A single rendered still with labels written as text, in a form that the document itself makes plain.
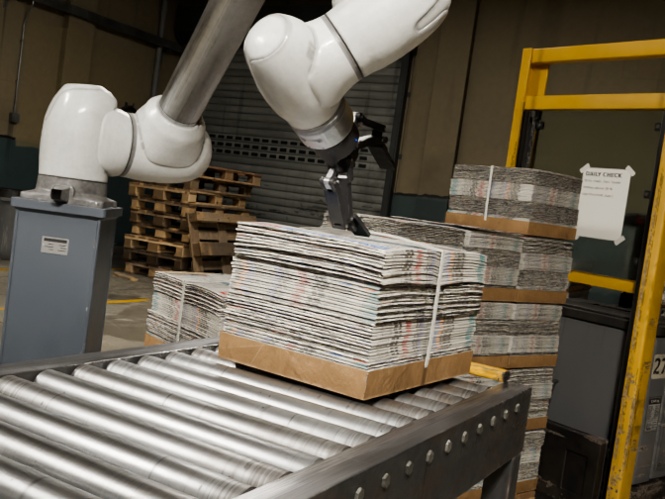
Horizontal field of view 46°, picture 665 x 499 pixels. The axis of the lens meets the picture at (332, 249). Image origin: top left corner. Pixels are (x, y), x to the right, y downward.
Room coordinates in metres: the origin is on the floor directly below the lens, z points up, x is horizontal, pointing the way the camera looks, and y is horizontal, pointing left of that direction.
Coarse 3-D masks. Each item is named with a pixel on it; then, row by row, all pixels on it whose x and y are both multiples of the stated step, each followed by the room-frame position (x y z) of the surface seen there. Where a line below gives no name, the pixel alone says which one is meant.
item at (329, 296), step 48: (240, 240) 1.26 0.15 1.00; (288, 240) 1.22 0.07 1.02; (336, 240) 1.16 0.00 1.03; (240, 288) 1.26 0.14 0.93; (288, 288) 1.21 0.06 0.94; (336, 288) 1.16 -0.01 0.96; (384, 288) 1.13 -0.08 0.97; (240, 336) 1.25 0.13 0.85; (288, 336) 1.20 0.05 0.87; (336, 336) 1.15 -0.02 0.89; (384, 336) 1.15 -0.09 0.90
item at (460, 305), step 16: (384, 240) 1.39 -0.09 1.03; (400, 240) 1.44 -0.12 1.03; (464, 256) 1.35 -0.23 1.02; (480, 256) 1.39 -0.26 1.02; (448, 272) 1.30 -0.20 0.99; (464, 272) 1.34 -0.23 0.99; (480, 272) 1.41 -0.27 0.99; (448, 288) 1.30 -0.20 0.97; (464, 288) 1.36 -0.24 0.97; (480, 288) 1.42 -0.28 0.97; (448, 304) 1.31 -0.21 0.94; (464, 304) 1.37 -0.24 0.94; (480, 304) 1.42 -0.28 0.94; (448, 320) 1.33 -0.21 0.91; (464, 320) 1.39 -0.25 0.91; (448, 336) 1.34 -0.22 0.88; (464, 336) 1.40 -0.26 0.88; (448, 352) 1.34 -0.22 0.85
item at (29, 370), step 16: (96, 352) 1.21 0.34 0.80; (112, 352) 1.22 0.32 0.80; (128, 352) 1.24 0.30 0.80; (144, 352) 1.25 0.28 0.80; (160, 352) 1.27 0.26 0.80; (0, 368) 1.04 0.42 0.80; (16, 368) 1.05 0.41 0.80; (32, 368) 1.06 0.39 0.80; (48, 368) 1.08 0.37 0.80; (64, 368) 1.10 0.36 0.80
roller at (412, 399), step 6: (384, 396) 1.22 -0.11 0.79; (390, 396) 1.22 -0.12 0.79; (396, 396) 1.22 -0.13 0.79; (402, 396) 1.21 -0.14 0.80; (408, 396) 1.21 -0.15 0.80; (414, 396) 1.21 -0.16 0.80; (420, 396) 1.22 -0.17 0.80; (408, 402) 1.20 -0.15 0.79; (414, 402) 1.20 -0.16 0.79; (420, 402) 1.20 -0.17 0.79; (426, 402) 1.20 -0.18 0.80; (432, 402) 1.19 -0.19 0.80; (438, 402) 1.19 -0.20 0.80; (426, 408) 1.19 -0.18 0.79; (432, 408) 1.18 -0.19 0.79; (438, 408) 1.18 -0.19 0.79
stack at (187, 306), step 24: (168, 288) 2.10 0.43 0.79; (192, 288) 2.00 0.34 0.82; (216, 288) 1.97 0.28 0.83; (168, 312) 2.10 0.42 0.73; (192, 312) 2.00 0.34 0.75; (216, 312) 1.90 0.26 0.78; (480, 312) 2.53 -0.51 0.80; (504, 312) 2.60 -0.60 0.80; (168, 336) 2.07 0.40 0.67; (192, 336) 1.98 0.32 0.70; (216, 336) 1.89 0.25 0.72; (480, 336) 2.54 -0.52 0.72; (504, 336) 2.62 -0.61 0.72
